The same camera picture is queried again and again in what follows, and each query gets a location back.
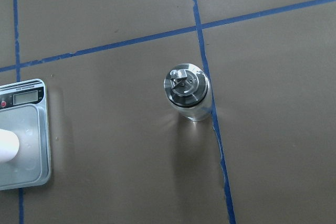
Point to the silver digital kitchen scale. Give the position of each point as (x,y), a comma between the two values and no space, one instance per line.
(24,111)

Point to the pink paper cup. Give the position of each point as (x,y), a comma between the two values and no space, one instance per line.
(9,145)

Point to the glass sauce bottle steel cap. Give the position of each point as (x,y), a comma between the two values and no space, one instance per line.
(189,91)

